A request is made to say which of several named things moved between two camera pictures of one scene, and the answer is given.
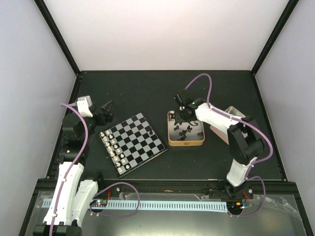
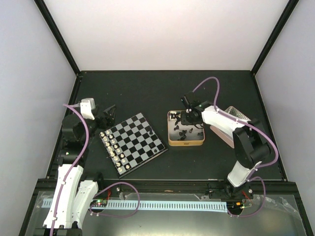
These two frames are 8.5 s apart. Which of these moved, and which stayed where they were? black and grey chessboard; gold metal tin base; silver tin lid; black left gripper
Moved: black left gripper
Stayed: gold metal tin base; black and grey chessboard; silver tin lid
